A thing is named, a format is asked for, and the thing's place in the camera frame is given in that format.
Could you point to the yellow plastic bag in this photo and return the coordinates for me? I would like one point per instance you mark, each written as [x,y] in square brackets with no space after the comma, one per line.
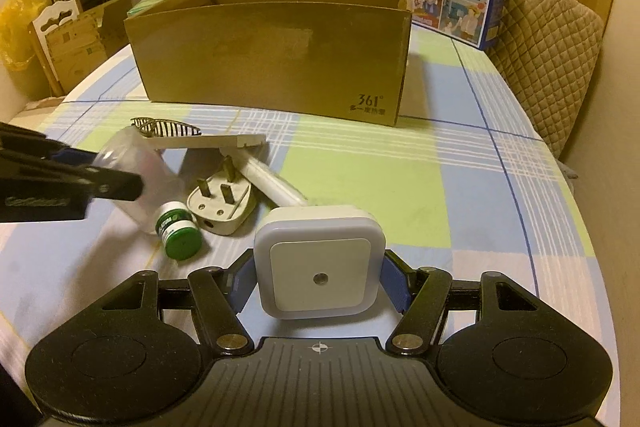
[22,22]

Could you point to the clear plastic bottle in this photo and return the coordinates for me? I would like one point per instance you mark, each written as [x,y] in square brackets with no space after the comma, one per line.
[125,147]

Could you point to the white square night light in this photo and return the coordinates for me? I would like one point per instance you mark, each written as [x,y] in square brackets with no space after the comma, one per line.
[320,252]

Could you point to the silver square wall panel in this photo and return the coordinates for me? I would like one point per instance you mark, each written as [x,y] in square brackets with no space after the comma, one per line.
[210,142]

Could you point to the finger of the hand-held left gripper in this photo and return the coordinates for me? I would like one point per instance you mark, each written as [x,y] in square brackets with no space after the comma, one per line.
[67,155]
[115,187]

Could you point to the small green-capped bottle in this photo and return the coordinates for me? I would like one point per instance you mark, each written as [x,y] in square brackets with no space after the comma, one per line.
[182,244]

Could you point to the brown cardboard box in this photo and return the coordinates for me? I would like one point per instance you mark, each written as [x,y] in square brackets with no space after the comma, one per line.
[270,57]

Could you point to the green packet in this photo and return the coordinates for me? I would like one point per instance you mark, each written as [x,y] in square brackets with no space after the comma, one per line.
[150,2]

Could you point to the striped hair claw clip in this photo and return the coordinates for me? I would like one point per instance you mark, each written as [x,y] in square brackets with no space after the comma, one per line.
[165,127]

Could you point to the chair with quilted beige cover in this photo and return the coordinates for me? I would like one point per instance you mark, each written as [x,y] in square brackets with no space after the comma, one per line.
[545,57]

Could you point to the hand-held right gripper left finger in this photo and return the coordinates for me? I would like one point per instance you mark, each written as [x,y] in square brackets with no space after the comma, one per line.
[244,282]

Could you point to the white plastic tube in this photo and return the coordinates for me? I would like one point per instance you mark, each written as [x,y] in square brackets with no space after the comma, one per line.
[272,184]

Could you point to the white three-pin plug adapter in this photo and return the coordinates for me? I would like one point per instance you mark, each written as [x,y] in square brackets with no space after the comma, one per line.
[220,207]

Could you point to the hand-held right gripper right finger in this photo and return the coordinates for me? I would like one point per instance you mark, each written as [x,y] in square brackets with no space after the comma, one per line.
[393,279]

